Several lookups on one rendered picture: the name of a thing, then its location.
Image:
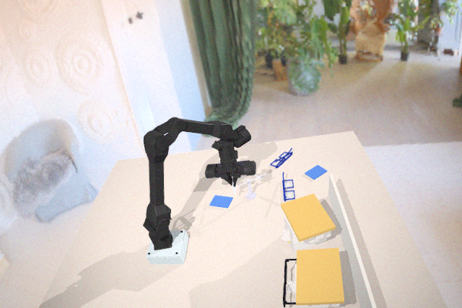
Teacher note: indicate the blue-framed glasses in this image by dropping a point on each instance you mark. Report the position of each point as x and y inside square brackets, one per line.
[277, 163]

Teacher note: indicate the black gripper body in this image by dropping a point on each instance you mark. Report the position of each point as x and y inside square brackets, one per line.
[230, 165]

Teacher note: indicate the white rectangular panel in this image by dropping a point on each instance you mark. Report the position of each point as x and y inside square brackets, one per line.
[354, 259]

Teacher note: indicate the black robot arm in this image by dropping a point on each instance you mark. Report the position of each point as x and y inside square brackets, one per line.
[157, 146]

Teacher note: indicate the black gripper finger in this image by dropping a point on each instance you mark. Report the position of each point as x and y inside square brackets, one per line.
[235, 177]
[228, 178]

